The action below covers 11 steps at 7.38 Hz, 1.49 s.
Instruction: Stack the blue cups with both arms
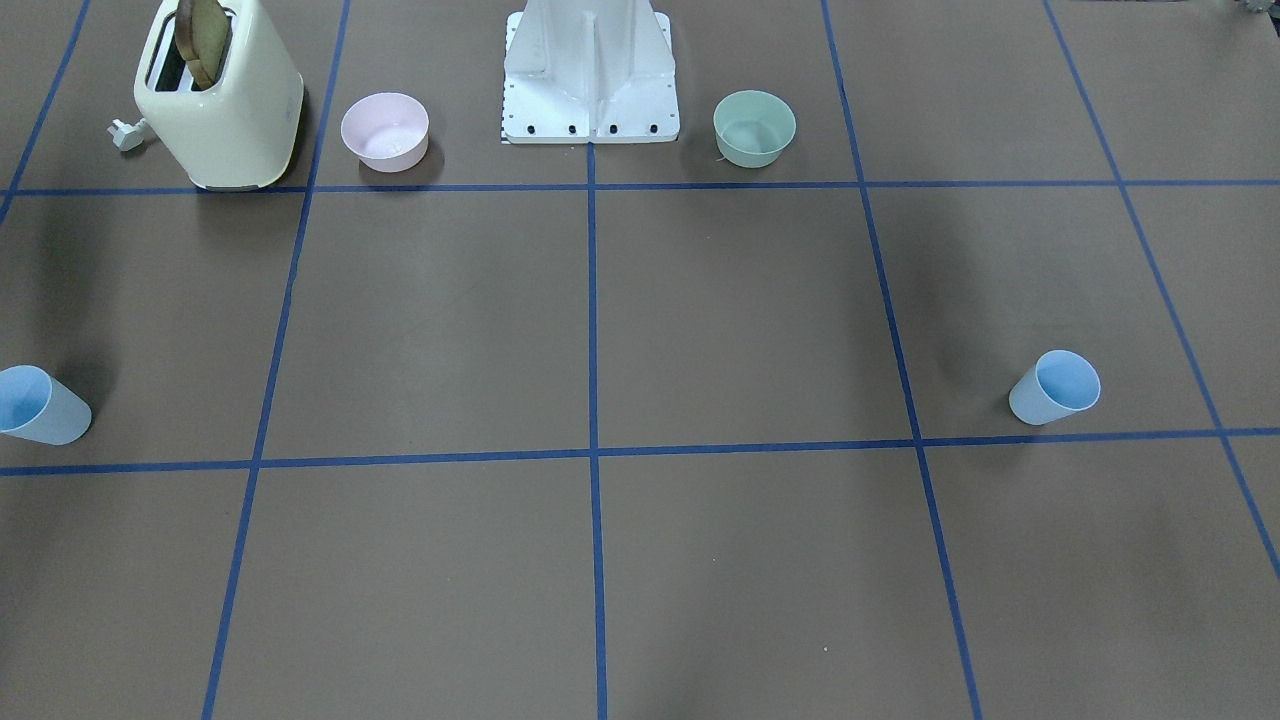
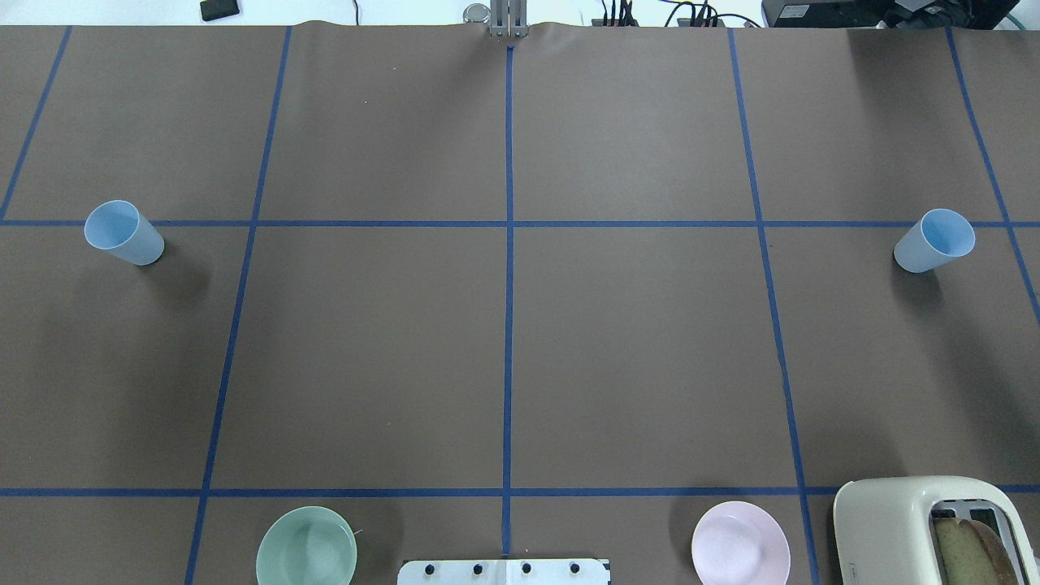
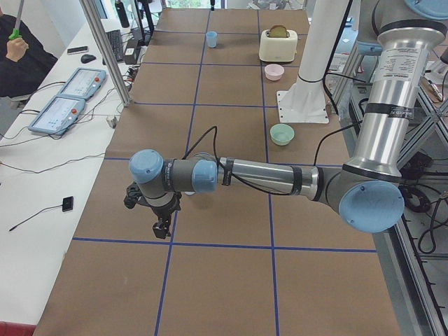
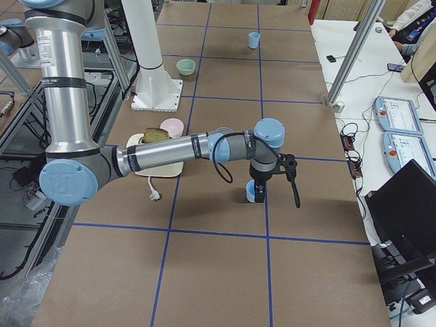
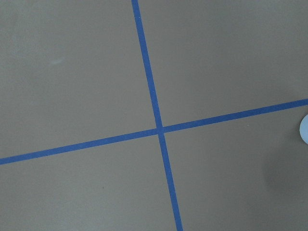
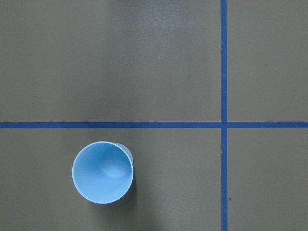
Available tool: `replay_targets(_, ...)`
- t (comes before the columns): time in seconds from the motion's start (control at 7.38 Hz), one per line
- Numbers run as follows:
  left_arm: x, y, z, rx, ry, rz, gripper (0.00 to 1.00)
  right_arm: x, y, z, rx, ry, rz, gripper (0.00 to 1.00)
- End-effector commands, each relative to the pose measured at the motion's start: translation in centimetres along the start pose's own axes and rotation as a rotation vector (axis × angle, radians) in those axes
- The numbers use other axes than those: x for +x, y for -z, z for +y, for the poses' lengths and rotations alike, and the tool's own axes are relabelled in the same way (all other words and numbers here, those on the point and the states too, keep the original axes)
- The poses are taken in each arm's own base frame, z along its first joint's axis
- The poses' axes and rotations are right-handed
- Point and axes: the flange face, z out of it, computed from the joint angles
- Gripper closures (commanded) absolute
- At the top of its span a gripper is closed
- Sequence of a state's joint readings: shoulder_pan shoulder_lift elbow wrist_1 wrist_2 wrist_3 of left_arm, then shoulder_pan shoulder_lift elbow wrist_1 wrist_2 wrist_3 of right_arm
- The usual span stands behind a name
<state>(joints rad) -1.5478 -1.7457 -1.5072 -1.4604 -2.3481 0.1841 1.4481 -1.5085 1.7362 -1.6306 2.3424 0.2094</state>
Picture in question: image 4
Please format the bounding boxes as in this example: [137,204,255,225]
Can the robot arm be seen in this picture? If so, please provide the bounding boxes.
[1,18,35,57]

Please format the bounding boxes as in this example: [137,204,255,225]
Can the upper teach pendant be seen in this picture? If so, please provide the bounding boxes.
[373,96,424,136]

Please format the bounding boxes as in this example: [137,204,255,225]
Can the black laptop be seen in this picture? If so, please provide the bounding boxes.
[365,159,435,262]

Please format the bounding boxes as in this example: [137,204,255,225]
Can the green bowl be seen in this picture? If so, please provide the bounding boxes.
[176,59,196,76]

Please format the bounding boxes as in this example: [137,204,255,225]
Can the lower teach pendant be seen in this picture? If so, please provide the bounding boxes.
[382,131,435,178]

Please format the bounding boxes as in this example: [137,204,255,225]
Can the aluminium frame post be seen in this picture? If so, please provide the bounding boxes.
[325,0,386,113]

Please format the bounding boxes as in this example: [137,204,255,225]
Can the cream toaster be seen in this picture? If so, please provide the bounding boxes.
[125,133,185,178]

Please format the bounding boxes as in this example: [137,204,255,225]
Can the black small device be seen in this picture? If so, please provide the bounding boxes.
[326,55,337,63]

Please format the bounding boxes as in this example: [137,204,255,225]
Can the white pedestal column base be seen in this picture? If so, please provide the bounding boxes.
[122,0,183,112]

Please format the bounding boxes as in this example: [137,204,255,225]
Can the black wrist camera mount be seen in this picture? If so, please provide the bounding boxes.
[279,153,297,182]

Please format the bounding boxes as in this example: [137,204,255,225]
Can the teach pendant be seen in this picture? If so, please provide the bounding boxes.
[373,96,424,136]
[382,131,435,178]

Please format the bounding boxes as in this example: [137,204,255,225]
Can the bread slice in toaster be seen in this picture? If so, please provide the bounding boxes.
[142,127,171,144]

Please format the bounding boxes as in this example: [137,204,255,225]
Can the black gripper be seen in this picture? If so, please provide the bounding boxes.
[250,167,273,203]

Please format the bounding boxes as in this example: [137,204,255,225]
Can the orange black power strip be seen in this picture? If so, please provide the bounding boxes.
[340,132,363,180]

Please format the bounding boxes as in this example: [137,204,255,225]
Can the pink bowl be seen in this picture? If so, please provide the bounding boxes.
[159,118,185,138]

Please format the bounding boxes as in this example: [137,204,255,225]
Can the black monitor stand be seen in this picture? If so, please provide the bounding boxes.
[371,243,435,314]

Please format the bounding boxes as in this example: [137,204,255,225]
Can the light blue cup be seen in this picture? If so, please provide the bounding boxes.
[245,180,255,203]
[248,32,260,50]

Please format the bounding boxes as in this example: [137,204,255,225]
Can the smartphone on table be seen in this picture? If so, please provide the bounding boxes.
[387,63,405,73]

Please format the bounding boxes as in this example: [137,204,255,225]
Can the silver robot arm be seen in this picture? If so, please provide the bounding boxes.
[23,1,296,206]

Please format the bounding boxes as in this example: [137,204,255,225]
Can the seated person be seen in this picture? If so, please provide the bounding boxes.
[388,0,435,61]

